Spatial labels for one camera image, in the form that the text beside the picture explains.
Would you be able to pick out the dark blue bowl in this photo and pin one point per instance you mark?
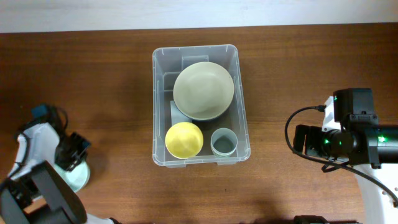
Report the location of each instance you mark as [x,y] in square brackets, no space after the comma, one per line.
[202,112]

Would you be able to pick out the clear plastic storage bin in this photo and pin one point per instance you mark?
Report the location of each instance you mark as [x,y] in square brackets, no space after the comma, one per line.
[167,64]

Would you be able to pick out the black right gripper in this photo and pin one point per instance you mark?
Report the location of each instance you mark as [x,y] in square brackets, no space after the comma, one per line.
[313,133]

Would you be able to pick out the yellow small bowl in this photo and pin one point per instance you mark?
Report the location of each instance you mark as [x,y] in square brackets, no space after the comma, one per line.
[184,140]

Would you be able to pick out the white large bowl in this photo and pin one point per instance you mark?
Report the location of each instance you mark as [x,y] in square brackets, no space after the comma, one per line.
[204,82]

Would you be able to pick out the grey plastic cup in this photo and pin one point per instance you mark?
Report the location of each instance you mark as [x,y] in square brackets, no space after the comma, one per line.
[223,142]

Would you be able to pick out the mint small bowl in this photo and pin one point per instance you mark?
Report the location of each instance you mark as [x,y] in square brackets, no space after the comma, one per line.
[77,178]

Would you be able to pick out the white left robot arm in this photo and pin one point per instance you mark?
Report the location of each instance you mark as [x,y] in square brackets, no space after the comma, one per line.
[50,167]

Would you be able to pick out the white label in bin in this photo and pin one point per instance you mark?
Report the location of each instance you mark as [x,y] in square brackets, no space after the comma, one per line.
[176,115]

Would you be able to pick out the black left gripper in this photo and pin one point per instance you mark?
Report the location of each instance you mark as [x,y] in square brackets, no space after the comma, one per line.
[83,144]

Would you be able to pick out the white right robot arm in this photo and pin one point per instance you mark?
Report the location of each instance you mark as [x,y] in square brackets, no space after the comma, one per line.
[374,163]

